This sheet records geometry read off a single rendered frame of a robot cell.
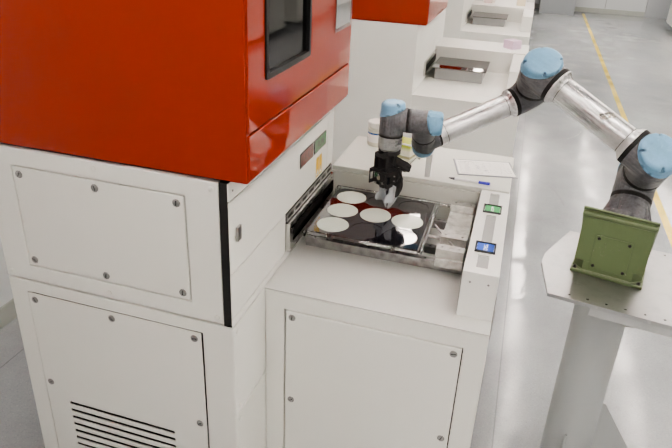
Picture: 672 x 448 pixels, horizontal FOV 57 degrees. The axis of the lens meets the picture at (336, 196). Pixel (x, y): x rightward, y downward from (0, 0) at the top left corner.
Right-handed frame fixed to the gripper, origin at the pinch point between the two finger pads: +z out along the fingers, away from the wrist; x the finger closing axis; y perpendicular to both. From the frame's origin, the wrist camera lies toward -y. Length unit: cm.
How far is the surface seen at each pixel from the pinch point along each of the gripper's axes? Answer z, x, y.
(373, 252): 8.0, 8.6, 17.5
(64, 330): 25, -41, 94
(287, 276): 9.9, -1.8, 44.0
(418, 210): 2.0, 7.3, -6.8
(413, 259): 7.8, 19.8, 12.0
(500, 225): -4.0, 37.1, -6.3
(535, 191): 92, -57, -253
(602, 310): 11, 70, -9
